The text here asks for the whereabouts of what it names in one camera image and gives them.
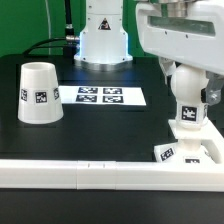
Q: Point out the white lamp shade cone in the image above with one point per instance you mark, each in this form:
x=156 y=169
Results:
x=39 y=97

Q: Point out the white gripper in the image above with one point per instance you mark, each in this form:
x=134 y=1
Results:
x=196 y=40

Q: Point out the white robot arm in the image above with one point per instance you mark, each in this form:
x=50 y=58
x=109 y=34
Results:
x=104 y=42

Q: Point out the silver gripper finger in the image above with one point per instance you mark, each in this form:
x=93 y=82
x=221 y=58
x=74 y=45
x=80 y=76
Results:
x=214 y=87

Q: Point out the white marker sheet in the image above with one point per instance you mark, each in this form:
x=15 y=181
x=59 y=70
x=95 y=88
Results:
x=97 y=95

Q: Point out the white L-shaped fence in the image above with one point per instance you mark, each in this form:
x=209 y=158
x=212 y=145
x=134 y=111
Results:
x=111 y=175

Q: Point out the white lamp bulb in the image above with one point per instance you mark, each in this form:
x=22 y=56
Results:
x=186 y=84

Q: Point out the white lamp base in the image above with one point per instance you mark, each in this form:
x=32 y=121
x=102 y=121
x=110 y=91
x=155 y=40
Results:
x=188 y=148

